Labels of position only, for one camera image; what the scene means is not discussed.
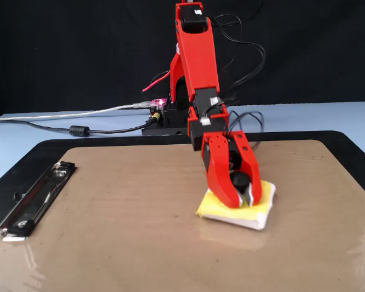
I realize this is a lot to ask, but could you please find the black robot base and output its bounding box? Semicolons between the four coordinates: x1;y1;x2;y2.
141;103;192;137

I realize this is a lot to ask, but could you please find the pink lit controller board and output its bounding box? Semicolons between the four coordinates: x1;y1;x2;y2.
150;98;169;110

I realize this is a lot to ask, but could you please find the black power cable with ferrite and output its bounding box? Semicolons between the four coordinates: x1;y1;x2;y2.
5;111;164;137

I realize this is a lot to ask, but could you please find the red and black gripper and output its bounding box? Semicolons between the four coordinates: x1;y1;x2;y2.
187;87;263;210

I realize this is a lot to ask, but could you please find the brown clipboard with black edge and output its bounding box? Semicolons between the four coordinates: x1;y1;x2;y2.
0;130;365;292

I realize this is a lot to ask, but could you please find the pink wire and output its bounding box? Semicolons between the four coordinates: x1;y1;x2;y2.
141;71;172;93

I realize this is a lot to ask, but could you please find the yellow white sponge black knob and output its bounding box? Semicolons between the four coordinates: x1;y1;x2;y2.
195;172;277;232

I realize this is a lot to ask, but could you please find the metal clipboard clip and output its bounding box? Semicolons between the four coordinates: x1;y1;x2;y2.
0;161;78;243

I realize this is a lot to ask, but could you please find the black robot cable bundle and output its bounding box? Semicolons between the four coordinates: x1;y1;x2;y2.
205;0;267;150

